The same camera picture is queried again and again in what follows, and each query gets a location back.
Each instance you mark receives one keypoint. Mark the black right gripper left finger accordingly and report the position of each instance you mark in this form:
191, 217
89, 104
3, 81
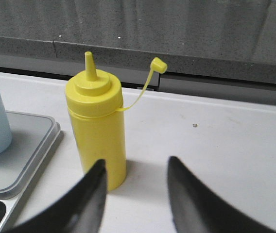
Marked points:
78, 211

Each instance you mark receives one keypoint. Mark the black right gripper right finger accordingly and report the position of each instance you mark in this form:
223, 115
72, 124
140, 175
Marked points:
197, 209

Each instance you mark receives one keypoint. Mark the yellow squeeze bottle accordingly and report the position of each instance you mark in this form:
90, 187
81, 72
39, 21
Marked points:
95, 106

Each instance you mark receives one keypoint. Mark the silver digital kitchen scale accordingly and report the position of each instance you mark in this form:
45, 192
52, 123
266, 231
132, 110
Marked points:
21, 162

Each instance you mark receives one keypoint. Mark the grey stone counter ledge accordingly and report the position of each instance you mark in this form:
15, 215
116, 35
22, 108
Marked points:
223, 49

